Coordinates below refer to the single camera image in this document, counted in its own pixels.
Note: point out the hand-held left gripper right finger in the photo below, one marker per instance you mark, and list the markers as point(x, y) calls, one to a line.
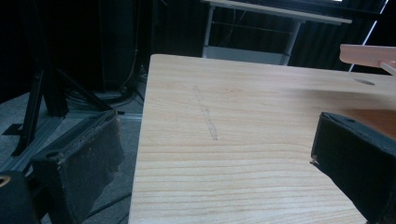
point(355, 155)

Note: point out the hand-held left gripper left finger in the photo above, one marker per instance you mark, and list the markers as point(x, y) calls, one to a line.
point(81, 161)

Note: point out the black metal stand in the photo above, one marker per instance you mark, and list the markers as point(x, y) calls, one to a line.
point(34, 109)

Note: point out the white slanted metal bar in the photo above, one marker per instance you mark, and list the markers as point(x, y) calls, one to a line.
point(369, 35)

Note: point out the white desk with metal legs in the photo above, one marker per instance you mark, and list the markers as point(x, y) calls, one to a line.
point(249, 54)

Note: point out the aluminium floor rail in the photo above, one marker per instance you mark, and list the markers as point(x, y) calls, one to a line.
point(37, 137)

